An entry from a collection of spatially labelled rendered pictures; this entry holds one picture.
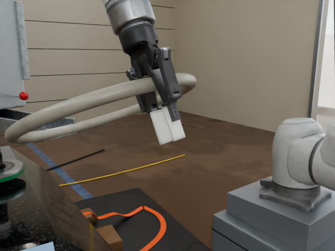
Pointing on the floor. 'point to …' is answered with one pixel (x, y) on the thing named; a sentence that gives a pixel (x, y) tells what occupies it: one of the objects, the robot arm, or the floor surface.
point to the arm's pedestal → (249, 237)
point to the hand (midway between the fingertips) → (167, 125)
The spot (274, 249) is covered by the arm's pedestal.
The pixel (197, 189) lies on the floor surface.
